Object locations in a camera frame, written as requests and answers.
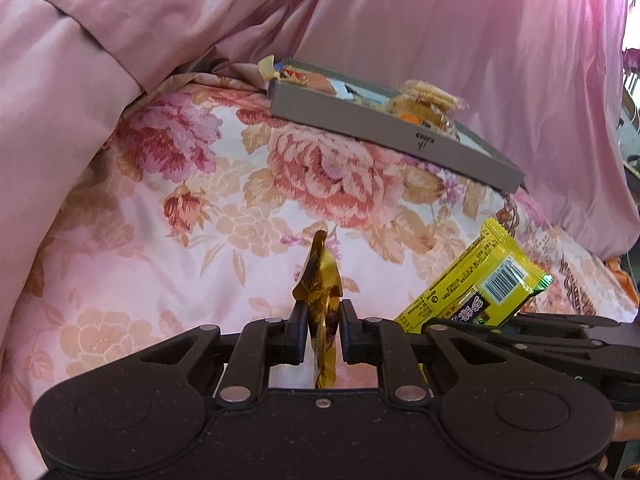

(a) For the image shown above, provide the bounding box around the clear bread packet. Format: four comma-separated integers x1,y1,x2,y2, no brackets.
387,97,461,141

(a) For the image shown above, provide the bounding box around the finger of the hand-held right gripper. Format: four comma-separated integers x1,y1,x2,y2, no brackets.
505,312,621,333
480,330,608,386

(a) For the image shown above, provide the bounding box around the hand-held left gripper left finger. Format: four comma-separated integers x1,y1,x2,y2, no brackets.
137,300,308,406

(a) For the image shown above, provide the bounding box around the gold foil snack packet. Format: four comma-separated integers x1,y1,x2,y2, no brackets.
292,230,346,391

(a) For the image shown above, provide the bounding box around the orange cloth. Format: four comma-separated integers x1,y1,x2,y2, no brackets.
606,255,640,307

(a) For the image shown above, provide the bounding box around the yellow snack bar packet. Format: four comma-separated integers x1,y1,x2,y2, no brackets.
395,218,553,336

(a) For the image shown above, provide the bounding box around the floral bed sheet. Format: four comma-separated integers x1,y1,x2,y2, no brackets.
0,62,640,480

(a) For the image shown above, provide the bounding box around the person's right hand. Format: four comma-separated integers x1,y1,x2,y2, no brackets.
614,412,640,443

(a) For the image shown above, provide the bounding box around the grey cardboard box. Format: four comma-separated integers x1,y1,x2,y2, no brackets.
267,57,526,193

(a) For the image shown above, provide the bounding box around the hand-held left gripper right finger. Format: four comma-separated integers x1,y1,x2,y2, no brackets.
340,300,508,406

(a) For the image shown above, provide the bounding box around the pink curtain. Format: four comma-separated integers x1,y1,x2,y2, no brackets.
215,0,640,261

